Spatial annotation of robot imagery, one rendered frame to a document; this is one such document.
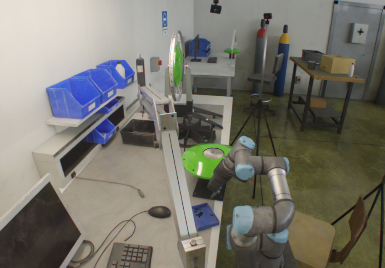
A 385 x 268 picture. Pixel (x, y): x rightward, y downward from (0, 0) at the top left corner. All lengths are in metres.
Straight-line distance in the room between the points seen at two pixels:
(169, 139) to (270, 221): 0.35
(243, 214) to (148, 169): 0.84
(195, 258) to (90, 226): 0.60
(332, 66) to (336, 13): 2.24
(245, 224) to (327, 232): 0.99
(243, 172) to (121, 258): 0.54
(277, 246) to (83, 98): 1.27
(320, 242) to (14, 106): 1.71
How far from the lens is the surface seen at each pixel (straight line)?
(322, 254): 1.51
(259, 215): 0.69
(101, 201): 1.27
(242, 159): 0.83
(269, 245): 0.94
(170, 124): 0.68
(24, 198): 0.86
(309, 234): 1.57
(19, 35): 1.34
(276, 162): 0.84
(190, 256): 0.69
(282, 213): 0.71
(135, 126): 1.83
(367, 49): 6.37
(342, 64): 4.04
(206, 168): 1.13
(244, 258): 1.09
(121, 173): 1.42
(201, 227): 1.07
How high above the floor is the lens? 1.74
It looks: 25 degrees down
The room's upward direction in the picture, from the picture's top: straight up
